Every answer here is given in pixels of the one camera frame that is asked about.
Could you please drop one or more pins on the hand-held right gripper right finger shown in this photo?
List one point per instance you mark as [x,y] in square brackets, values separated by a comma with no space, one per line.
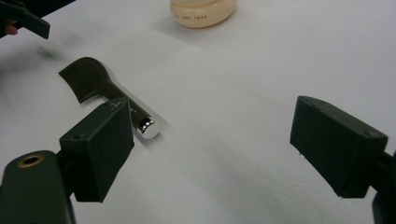
[336,146]

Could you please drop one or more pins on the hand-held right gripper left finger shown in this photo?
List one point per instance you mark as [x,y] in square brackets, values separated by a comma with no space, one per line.
[99,149]

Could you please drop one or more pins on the brown hairbrush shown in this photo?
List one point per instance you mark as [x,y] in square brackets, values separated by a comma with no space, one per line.
[90,79]

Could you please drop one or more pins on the white table sheet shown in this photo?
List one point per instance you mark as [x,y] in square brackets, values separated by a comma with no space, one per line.
[236,93]

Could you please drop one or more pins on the cream round jar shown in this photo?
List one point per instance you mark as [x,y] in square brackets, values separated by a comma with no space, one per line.
[202,12]

